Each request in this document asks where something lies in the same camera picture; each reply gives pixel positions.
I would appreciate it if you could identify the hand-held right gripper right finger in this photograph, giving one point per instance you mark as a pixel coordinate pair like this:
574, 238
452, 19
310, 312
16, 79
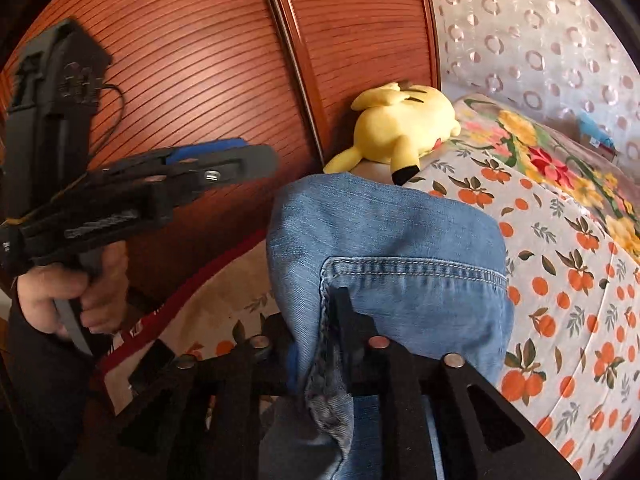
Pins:
350, 330

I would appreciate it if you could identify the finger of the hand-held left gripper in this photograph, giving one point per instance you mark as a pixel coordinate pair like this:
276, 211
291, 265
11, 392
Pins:
235, 165
200, 149

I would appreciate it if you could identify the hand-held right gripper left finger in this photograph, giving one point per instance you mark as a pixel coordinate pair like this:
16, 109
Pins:
240, 385

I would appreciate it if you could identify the blue denim pants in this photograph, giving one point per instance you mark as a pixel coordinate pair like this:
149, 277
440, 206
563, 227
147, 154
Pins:
390, 230

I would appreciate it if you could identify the person's left forearm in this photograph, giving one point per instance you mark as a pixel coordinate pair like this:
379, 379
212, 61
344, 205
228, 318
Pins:
35, 385

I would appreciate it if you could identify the person's left hand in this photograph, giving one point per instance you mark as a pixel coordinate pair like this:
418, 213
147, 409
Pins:
45, 295

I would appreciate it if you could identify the yellow plush toy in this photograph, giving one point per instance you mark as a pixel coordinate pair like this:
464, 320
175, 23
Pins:
400, 125

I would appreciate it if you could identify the orange fruit print bedsheet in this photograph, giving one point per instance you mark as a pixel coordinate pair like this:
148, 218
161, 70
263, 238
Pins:
550, 260

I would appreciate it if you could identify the floral blanket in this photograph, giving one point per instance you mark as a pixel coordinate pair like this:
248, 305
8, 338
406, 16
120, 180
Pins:
530, 150

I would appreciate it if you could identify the blue plastic bag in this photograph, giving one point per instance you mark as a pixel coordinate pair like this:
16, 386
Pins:
595, 130

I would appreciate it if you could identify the circle pattern sheer curtain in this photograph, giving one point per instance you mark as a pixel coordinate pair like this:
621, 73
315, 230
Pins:
525, 35

